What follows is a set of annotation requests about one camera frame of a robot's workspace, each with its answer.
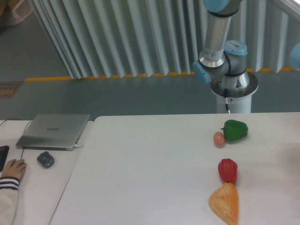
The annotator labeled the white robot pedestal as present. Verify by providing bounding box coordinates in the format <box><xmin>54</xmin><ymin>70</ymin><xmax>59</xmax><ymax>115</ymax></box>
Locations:
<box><xmin>210</xmin><ymin>71</ymin><xmax>258</xmax><ymax>113</ymax></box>

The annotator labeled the dark grey 3D mouse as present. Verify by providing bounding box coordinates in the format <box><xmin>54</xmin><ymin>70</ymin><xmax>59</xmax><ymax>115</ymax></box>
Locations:
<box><xmin>37</xmin><ymin>151</ymin><xmax>55</xmax><ymax>169</ymax></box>

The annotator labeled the white folding partition screen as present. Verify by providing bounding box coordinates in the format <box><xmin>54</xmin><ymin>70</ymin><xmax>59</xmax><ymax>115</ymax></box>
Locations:
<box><xmin>31</xmin><ymin>0</ymin><xmax>300</xmax><ymax>79</ymax></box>

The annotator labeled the orange bread slice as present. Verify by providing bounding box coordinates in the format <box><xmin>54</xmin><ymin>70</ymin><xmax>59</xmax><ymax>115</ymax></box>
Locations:
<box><xmin>209</xmin><ymin>183</ymin><xmax>239</xmax><ymax>225</ymax></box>

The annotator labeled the person's hand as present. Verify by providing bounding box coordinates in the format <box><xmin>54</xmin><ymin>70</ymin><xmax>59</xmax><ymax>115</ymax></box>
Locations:
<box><xmin>0</xmin><ymin>159</ymin><xmax>27</xmax><ymax>180</ymax></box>

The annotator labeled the green bell pepper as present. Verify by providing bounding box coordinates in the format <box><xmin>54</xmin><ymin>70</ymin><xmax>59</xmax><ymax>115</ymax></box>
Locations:
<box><xmin>222</xmin><ymin>120</ymin><xmax>248</xmax><ymax>142</ymax></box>

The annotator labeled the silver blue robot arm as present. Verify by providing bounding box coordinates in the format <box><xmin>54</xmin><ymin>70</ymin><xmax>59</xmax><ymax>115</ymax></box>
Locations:
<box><xmin>193</xmin><ymin>0</ymin><xmax>300</xmax><ymax>83</ymax></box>

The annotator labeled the black keyboard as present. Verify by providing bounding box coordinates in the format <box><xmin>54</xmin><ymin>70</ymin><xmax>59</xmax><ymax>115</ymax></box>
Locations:
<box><xmin>0</xmin><ymin>145</ymin><xmax>9</xmax><ymax>172</ymax></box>

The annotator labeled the red bell pepper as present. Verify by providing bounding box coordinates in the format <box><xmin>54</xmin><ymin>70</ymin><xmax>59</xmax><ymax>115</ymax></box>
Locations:
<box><xmin>218</xmin><ymin>158</ymin><xmax>238</xmax><ymax>184</ymax></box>

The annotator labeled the silver closed laptop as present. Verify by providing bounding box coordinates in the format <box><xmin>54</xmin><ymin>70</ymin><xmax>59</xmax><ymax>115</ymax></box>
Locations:
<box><xmin>16</xmin><ymin>114</ymin><xmax>90</xmax><ymax>150</ymax></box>

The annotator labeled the brown egg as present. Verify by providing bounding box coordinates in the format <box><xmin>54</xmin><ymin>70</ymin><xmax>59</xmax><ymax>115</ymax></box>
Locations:
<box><xmin>213</xmin><ymin>132</ymin><xmax>225</xmax><ymax>147</ymax></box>

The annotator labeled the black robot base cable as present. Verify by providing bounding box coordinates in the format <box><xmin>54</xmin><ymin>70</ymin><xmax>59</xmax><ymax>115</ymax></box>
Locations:
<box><xmin>224</xmin><ymin>88</ymin><xmax>232</xmax><ymax>114</ymax></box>

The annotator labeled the black mouse cable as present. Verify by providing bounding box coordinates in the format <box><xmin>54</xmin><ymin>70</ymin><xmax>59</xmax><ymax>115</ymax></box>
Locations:
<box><xmin>0</xmin><ymin>118</ymin><xmax>33</xmax><ymax>162</ymax></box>

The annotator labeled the striped cuff sleeve forearm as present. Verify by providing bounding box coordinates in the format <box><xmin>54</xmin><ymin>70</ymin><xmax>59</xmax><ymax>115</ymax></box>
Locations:
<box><xmin>0</xmin><ymin>177</ymin><xmax>19</xmax><ymax>225</ymax></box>

